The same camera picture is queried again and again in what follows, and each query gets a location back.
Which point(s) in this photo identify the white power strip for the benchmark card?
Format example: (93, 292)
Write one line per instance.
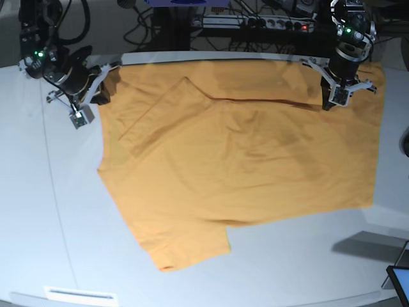
(273, 22)

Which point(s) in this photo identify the tablet with blue screen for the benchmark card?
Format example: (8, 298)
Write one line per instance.
(399, 278)

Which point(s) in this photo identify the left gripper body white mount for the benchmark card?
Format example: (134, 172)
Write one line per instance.
(336, 82)

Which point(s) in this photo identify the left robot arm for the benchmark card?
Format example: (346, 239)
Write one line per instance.
(356, 35)

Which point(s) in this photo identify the orange yellow T-shirt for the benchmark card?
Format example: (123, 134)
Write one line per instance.
(191, 148)

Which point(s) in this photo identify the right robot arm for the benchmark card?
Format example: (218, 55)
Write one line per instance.
(44, 55)

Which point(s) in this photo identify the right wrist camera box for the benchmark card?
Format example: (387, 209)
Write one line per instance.
(82, 116)

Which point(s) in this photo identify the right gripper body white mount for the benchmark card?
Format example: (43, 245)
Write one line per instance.
(94, 76)

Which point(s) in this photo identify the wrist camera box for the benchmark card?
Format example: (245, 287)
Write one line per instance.
(82, 116)
(339, 96)

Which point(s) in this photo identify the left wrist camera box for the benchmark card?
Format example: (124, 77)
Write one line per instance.
(339, 96)

